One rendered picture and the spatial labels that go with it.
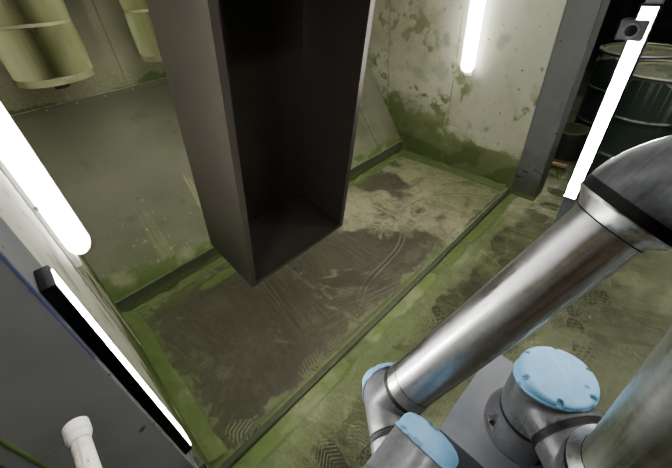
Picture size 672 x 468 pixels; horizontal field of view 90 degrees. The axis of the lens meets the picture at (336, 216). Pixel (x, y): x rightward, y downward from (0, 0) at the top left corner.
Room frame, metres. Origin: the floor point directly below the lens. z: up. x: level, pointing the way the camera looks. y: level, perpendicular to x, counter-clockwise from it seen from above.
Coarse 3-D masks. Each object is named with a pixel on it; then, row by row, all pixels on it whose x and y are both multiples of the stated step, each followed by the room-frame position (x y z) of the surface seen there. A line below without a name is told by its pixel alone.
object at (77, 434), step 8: (80, 416) 0.23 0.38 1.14; (72, 424) 0.22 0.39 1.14; (80, 424) 0.22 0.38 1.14; (88, 424) 0.22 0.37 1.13; (64, 432) 0.21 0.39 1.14; (72, 432) 0.21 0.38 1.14; (80, 432) 0.21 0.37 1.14; (88, 432) 0.21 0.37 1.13; (64, 440) 0.20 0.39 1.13; (72, 440) 0.20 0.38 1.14; (80, 440) 0.20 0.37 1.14; (88, 440) 0.20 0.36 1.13; (72, 448) 0.19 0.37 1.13; (80, 448) 0.19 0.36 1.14; (88, 448) 0.19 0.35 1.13; (80, 456) 0.18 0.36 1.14; (88, 456) 0.18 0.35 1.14; (96, 456) 0.18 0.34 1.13; (80, 464) 0.17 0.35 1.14; (88, 464) 0.17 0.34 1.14; (96, 464) 0.17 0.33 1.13
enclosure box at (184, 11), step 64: (192, 0) 0.94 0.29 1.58; (256, 0) 1.41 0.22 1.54; (320, 0) 1.50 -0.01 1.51; (192, 64) 1.02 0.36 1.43; (256, 64) 1.43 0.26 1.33; (320, 64) 1.52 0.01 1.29; (192, 128) 1.12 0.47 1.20; (256, 128) 1.45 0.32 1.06; (320, 128) 1.54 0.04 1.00; (256, 192) 1.48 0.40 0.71; (320, 192) 1.58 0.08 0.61; (256, 256) 1.23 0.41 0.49
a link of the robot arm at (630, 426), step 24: (648, 360) 0.21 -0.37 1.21; (648, 384) 0.18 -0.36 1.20; (624, 408) 0.19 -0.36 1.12; (648, 408) 0.17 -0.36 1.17; (576, 432) 0.23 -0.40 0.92; (600, 432) 0.19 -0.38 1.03; (624, 432) 0.17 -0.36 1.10; (648, 432) 0.15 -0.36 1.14; (552, 456) 0.22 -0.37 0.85; (576, 456) 0.19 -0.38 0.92; (600, 456) 0.17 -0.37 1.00; (624, 456) 0.15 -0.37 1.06; (648, 456) 0.14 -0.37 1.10
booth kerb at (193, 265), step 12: (396, 144) 3.03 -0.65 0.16; (372, 156) 2.80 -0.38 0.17; (384, 156) 2.91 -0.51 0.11; (360, 168) 2.68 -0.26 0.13; (204, 252) 1.66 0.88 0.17; (216, 252) 1.71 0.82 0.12; (192, 264) 1.59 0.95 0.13; (204, 264) 1.64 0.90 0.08; (168, 276) 1.49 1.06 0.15; (180, 276) 1.53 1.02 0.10; (144, 288) 1.39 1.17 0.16; (156, 288) 1.43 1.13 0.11; (168, 288) 1.47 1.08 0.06; (120, 300) 1.31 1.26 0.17; (132, 300) 1.34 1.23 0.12; (144, 300) 1.37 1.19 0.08
